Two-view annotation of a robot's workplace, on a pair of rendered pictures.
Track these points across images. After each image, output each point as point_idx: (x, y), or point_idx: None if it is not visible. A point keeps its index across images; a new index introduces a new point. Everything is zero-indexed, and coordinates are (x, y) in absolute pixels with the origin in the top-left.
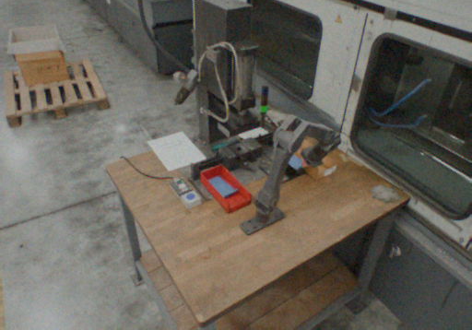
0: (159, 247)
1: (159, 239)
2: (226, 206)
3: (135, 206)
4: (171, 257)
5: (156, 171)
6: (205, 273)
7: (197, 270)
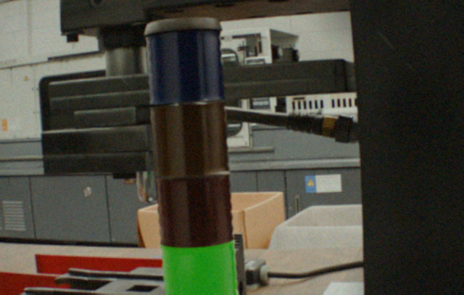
0: (130, 249)
1: (143, 251)
2: (48, 270)
3: (271, 251)
4: (90, 250)
5: (358, 275)
6: (15, 255)
7: (30, 254)
